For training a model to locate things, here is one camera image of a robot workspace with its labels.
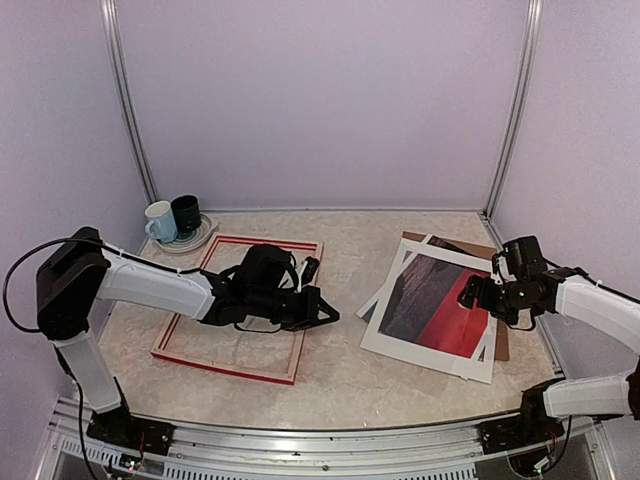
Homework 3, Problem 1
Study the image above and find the light blue mug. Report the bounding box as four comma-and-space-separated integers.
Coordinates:
144, 200, 178, 243

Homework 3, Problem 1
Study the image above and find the aluminium front rail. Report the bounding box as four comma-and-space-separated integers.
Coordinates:
34, 398, 617, 479

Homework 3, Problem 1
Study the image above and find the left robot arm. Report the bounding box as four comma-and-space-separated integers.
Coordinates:
36, 227, 340, 445

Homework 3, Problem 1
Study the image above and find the white plate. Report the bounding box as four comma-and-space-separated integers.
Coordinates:
152, 213, 219, 255

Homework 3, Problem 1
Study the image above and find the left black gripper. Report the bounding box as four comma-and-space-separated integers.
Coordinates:
250, 285, 339, 332

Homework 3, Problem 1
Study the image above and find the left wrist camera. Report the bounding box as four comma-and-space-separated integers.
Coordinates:
295, 257, 320, 292

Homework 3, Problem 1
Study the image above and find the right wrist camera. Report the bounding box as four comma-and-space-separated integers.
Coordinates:
491, 235, 547, 282

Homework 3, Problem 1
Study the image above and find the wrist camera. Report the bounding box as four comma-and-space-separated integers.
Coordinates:
295, 257, 320, 292
491, 235, 547, 282

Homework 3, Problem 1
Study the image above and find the white mat board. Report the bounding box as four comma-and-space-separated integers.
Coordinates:
358, 239, 497, 384

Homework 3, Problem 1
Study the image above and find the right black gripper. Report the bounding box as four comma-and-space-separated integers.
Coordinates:
457, 275, 536, 325

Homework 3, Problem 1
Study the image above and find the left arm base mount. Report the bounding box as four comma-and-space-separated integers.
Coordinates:
87, 407, 175, 456

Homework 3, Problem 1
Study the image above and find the brown backing board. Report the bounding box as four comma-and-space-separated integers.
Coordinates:
402, 231, 510, 362

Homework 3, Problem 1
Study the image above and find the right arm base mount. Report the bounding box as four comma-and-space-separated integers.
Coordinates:
478, 391, 565, 454

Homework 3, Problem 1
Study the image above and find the left aluminium corner post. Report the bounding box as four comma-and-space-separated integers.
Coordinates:
100, 0, 159, 203

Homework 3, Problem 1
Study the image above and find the aluminium corner post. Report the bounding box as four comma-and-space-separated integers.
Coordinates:
483, 0, 543, 224
100, 0, 159, 203

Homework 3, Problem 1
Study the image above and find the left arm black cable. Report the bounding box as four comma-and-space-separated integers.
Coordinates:
2, 237, 201, 334

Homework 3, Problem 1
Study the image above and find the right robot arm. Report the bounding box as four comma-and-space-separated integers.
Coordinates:
458, 268, 639, 444

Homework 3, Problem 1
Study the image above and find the dark green mug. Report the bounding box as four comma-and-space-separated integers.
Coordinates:
171, 195, 201, 237

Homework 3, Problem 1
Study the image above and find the red sunset photo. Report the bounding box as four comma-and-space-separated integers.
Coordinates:
378, 255, 489, 358

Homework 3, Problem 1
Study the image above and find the right aluminium corner post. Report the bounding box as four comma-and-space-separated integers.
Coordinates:
483, 0, 543, 224

